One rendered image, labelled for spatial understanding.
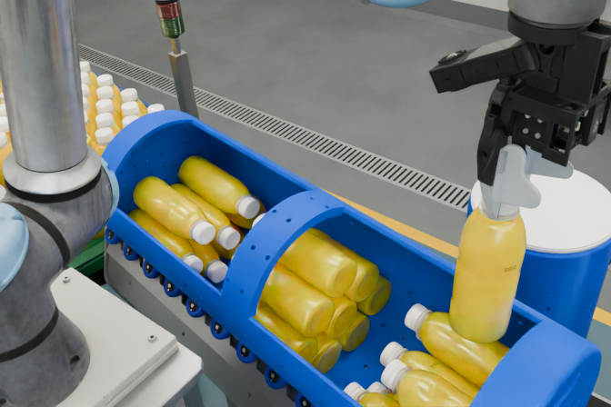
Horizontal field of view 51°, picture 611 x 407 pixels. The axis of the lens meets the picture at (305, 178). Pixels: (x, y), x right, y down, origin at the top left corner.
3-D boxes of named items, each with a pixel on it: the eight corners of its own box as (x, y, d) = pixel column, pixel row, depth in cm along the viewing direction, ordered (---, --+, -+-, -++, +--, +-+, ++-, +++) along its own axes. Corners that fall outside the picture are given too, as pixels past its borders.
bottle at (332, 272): (355, 250, 96) (276, 202, 107) (324, 280, 93) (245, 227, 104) (361, 278, 100) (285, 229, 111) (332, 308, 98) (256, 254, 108)
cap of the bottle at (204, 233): (213, 223, 116) (219, 228, 115) (202, 243, 116) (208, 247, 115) (199, 218, 113) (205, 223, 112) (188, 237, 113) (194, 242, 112)
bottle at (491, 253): (436, 312, 78) (453, 193, 68) (485, 296, 80) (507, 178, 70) (468, 352, 73) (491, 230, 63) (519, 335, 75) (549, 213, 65)
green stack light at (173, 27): (170, 39, 169) (166, 21, 167) (156, 33, 173) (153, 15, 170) (189, 31, 173) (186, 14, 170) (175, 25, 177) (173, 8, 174)
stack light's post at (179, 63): (229, 324, 240) (175, 57, 174) (223, 319, 242) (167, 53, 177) (237, 318, 242) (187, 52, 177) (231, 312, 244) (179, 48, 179)
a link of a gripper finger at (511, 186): (521, 250, 60) (545, 163, 56) (467, 223, 64) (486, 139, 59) (537, 238, 62) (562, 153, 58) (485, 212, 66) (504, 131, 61)
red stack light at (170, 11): (166, 21, 166) (164, 6, 164) (153, 15, 170) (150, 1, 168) (186, 14, 170) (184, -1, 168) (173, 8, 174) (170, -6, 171)
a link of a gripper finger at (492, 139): (483, 192, 59) (504, 104, 55) (469, 184, 60) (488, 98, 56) (509, 176, 62) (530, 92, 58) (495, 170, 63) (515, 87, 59)
